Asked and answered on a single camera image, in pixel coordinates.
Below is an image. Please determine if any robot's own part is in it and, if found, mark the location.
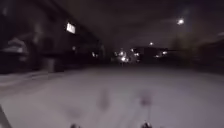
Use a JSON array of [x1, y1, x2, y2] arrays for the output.
[[69, 123, 81, 128], [140, 121, 153, 128]]

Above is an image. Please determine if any grey asphalt road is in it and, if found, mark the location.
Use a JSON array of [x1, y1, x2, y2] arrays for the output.
[[0, 65, 224, 128]]

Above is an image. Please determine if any dark low building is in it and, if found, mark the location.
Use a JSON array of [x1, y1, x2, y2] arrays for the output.
[[133, 46, 174, 66]]

